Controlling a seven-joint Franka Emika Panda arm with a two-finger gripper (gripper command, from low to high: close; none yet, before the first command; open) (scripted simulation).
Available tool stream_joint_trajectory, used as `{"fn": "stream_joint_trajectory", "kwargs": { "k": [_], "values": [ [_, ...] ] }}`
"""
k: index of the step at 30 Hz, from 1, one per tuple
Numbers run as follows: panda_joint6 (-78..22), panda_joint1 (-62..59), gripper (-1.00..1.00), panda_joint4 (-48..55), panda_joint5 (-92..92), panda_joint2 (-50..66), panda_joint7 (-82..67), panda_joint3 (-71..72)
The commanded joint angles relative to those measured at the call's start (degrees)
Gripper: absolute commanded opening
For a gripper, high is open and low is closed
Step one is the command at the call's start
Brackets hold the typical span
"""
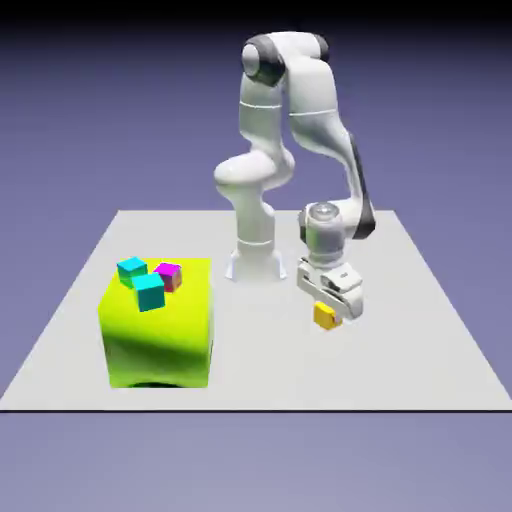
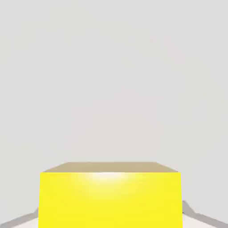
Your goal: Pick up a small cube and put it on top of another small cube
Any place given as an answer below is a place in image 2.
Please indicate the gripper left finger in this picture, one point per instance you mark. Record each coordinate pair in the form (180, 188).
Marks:
(30, 221)

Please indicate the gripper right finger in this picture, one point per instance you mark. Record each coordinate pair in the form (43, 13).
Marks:
(192, 220)

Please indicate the small yellow cube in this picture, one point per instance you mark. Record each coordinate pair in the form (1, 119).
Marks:
(110, 201)

